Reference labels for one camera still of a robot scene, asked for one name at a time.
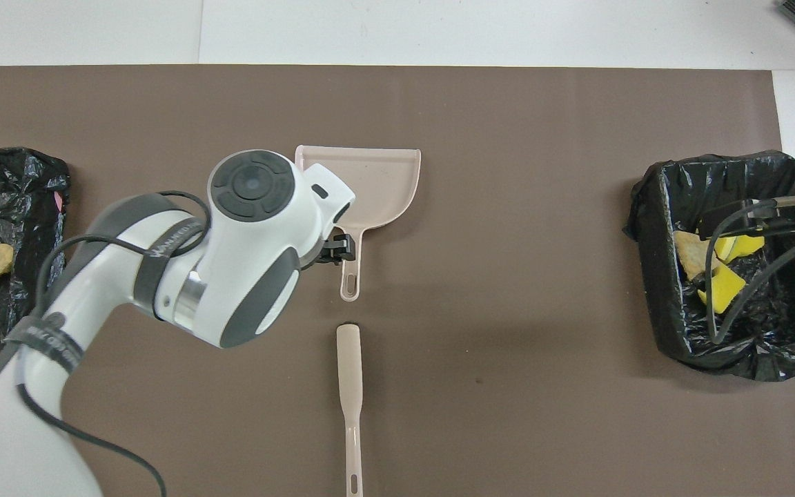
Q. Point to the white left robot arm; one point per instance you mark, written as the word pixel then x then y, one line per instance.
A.
pixel 246 241

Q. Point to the black bagged bin pink spot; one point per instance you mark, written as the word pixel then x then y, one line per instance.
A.
pixel 11 200

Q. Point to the brown table mat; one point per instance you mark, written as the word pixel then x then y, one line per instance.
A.
pixel 508 414

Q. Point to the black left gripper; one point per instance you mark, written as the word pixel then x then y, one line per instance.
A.
pixel 325 254

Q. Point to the beige plastic dustpan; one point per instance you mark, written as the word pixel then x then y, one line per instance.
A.
pixel 377 183

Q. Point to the beige brush black bristles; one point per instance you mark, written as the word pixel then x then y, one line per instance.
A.
pixel 349 366

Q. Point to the pale beige foam chunk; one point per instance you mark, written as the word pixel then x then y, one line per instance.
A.
pixel 689 252

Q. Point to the yellow green sponge piece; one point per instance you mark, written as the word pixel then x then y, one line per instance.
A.
pixel 749 245

